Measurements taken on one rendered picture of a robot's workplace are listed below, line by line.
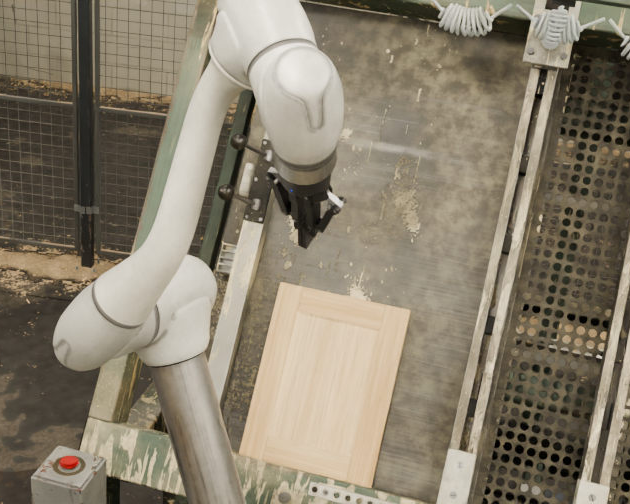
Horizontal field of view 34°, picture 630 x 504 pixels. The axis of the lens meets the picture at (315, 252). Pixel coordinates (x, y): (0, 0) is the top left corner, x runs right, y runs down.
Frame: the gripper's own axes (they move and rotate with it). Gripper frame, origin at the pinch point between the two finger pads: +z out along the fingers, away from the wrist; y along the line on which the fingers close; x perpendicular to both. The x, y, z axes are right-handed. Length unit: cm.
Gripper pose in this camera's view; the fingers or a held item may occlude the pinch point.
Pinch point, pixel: (306, 230)
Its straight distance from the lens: 160.9
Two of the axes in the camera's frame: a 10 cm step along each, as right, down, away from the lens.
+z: 0.0, 4.6, 8.9
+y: -8.6, -4.4, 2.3
